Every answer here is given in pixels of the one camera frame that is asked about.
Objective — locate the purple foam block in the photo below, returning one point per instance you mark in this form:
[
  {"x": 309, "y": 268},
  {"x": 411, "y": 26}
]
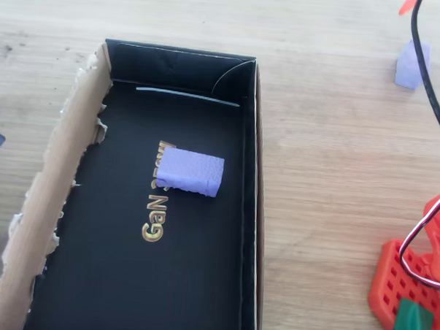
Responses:
[
  {"x": 190, "y": 171},
  {"x": 405, "y": 70}
]

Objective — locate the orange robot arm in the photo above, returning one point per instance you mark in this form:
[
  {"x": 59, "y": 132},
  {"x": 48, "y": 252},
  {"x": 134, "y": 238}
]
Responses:
[{"x": 375, "y": 299}]

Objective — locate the black cardboard box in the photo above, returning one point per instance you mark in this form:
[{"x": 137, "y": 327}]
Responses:
[{"x": 127, "y": 278}]

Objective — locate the green table clamp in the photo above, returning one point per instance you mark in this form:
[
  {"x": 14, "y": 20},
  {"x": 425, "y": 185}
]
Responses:
[{"x": 414, "y": 323}]

